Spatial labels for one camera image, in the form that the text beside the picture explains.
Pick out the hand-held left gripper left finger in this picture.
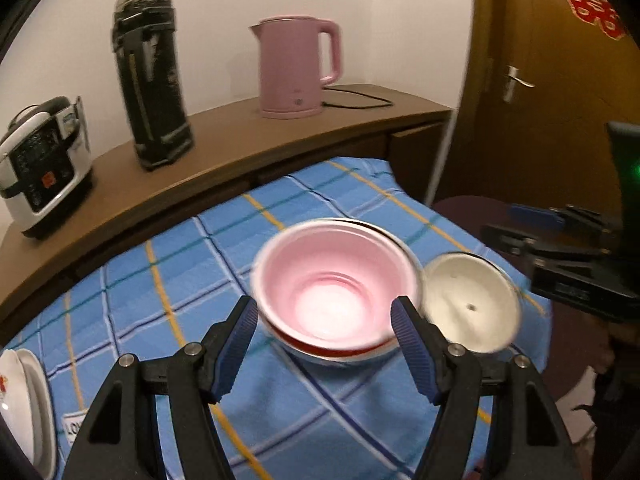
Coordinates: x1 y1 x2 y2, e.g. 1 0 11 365
60 295 260 480

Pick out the silver door handle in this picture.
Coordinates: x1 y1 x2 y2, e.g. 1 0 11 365
502 66 536 103

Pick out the pink electric kettle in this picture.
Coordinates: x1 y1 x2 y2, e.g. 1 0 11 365
249 16 343 120

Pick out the brown wooden cabinet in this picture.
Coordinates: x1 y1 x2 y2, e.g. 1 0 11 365
0 84 453 326

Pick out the plain white plate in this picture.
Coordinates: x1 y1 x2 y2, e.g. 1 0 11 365
17 349 58 480

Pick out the white rice cooker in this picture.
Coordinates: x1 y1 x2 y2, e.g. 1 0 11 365
0 96 95 240

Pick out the red door decoration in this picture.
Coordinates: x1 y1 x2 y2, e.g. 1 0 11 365
555 0 628 41

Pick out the red rimmed bowl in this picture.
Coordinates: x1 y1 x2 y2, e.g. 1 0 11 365
270 217 427 368

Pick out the black thermos flask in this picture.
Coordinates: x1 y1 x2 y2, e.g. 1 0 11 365
111 0 196 171

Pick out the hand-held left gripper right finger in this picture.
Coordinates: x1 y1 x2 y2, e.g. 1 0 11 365
390 296 583 480

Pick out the small white bowl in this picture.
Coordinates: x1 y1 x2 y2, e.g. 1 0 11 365
422 252 523 356

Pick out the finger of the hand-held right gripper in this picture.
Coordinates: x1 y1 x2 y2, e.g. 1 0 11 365
510 204 622 249
480 225 602 262

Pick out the black kettle cable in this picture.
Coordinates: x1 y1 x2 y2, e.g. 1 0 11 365
320 86 396 110

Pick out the pink plastic bowl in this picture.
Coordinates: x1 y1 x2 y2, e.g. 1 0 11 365
252 220 426 353

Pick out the blue plaid tablecloth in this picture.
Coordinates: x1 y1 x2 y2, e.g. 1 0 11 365
0 157 553 480

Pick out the brown wooden door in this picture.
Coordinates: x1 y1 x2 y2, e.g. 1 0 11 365
425 0 640 211

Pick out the red flower white plate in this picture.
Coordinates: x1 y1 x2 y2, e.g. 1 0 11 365
0 350 37 466

